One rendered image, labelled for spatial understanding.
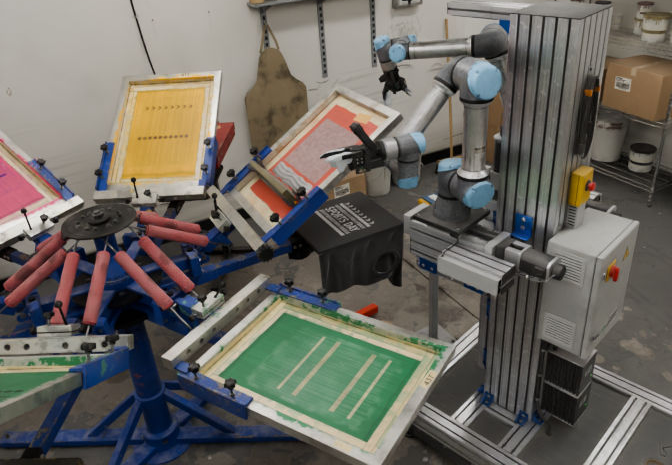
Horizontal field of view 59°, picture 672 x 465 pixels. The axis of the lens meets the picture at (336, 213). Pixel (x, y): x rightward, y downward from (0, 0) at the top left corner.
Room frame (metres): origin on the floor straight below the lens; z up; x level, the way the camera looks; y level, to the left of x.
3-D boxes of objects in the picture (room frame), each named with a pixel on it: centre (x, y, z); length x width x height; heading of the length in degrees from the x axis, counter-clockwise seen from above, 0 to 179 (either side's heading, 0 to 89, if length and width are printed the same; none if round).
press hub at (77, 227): (2.18, 0.98, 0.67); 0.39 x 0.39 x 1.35
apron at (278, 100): (4.64, 0.40, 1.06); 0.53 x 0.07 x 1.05; 116
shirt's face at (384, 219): (2.67, -0.02, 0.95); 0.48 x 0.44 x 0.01; 116
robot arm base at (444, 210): (2.10, -0.47, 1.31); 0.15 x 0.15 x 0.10
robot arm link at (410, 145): (1.89, -0.26, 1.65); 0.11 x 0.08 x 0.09; 109
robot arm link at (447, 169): (2.10, -0.47, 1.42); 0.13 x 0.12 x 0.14; 19
